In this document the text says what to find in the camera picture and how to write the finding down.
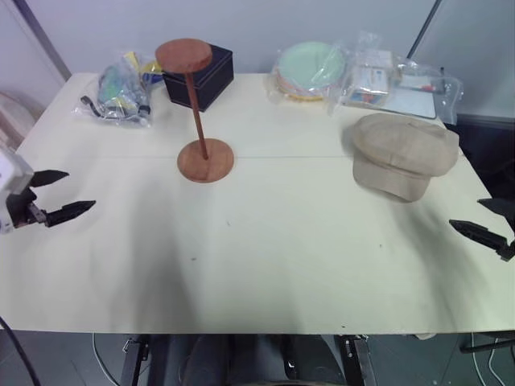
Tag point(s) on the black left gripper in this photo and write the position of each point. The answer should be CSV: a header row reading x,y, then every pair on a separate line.
x,y
22,209

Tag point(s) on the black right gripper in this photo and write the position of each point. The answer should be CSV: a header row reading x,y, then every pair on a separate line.
x,y
509,250

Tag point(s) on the dark rounded robot base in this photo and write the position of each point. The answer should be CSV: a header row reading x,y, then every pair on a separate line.
x,y
241,358

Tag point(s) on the brown wooden hat stand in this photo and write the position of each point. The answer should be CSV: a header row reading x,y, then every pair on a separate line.
x,y
206,169

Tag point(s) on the beige newsboy cap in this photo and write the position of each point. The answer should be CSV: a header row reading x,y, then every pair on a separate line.
x,y
402,153

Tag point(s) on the clear bag of mixed items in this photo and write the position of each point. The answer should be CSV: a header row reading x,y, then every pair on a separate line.
x,y
116,92

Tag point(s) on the black floor bar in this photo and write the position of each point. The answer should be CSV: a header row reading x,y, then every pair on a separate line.
x,y
487,343

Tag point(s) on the clear bag with cards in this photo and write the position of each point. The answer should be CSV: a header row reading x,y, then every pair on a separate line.
x,y
414,100

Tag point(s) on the black folding table leg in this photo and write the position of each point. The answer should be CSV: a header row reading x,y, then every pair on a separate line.
x,y
356,358
134,358

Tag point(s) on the clear bag of card packs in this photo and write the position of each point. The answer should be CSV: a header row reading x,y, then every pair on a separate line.
x,y
370,80

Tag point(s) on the dark navy square box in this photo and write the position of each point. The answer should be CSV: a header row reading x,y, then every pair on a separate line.
x,y
215,74

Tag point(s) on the bagged stack of plates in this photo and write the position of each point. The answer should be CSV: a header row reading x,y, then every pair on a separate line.
x,y
277,94

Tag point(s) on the mint green plate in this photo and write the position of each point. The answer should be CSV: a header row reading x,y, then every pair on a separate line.
x,y
306,64

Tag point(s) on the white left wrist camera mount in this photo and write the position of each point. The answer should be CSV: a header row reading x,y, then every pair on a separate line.
x,y
12,173

